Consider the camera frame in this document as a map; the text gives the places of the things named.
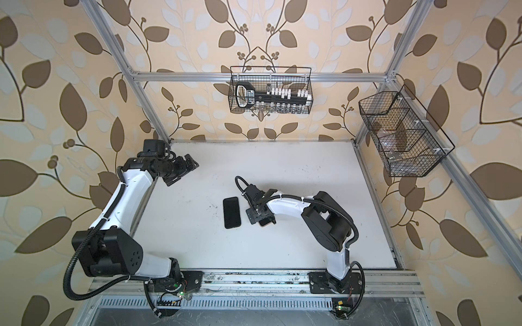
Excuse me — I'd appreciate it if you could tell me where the black tool in basket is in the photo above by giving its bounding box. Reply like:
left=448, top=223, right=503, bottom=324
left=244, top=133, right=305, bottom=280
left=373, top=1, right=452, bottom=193
left=231, top=81, right=313, bottom=109

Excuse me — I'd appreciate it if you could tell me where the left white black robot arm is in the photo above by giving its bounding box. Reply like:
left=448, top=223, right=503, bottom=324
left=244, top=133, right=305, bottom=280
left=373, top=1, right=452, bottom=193
left=72, top=139, right=199, bottom=279

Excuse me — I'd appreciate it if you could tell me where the black corrugated cable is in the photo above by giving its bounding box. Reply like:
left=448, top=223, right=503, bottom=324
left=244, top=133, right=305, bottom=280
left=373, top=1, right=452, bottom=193
left=62, top=183, right=135, bottom=302
left=234, top=176, right=360, bottom=249

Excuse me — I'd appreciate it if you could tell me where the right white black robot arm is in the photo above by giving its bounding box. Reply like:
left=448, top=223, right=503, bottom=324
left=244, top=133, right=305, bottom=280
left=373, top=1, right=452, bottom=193
left=239, top=183, right=360, bottom=281

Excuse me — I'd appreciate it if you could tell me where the right wall wire basket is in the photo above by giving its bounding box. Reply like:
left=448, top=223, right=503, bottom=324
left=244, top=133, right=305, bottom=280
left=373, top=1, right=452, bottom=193
left=358, top=85, right=455, bottom=177

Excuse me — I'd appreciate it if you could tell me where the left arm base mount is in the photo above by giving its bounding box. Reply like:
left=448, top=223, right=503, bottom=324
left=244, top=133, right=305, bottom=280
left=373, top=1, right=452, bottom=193
left=144, top=271, right=203, bottom=319

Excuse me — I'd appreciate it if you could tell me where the wall wire basket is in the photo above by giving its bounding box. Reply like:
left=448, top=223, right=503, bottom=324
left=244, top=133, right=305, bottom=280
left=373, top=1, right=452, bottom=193
left=358, top=85, right=455, bottom=177
left=228, top=65, right=314, bottom=115

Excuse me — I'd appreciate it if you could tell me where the left black corrugated cable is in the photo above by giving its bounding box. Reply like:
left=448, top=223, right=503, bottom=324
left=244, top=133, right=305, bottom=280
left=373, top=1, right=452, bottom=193
left=62, top=183, right=135, bottom=302

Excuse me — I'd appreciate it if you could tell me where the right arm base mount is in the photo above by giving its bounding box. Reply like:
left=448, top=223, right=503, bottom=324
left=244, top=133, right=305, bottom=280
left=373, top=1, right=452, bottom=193
left=308, top=270, right=366, bottom=320

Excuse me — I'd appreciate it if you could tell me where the right black corrugated cable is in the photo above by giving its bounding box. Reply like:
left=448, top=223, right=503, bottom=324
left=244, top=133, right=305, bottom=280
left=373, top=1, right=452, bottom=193
left=234, top=176, right=360, bottom=249

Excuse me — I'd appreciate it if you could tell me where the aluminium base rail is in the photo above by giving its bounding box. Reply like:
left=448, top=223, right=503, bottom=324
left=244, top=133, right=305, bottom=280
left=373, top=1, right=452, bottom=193
left=87, top=268, right=425, bottom=298

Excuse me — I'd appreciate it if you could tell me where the black phone on table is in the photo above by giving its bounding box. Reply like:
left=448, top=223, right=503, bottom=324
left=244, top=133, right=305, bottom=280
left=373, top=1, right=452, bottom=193
left=223, top=197, right=241, bottom=230

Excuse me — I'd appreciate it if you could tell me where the back wall wire basket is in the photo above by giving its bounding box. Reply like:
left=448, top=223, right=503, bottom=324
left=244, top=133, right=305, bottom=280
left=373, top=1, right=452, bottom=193
left=228, top=65, right=314, bottom=115

